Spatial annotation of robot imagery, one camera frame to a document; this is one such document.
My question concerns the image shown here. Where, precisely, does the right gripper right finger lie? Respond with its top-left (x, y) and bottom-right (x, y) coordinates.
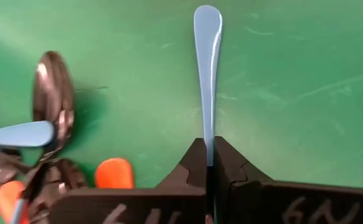
top-left (214, 136), bottom-right (363, 224)

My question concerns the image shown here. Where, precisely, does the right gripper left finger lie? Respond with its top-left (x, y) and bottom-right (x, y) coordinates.
top-left (49, 136), bottom-right (207, 224)

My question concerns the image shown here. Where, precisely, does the orange-handled silver spoon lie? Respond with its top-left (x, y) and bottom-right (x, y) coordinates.
top-left (94, 157), bottom-right (135, 190)
top-left (0, 180), bottom-right (30, 224)

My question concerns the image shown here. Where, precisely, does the green table mat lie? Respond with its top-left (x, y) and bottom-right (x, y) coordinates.
top-left (0, 0), bottom-right (363, 224)

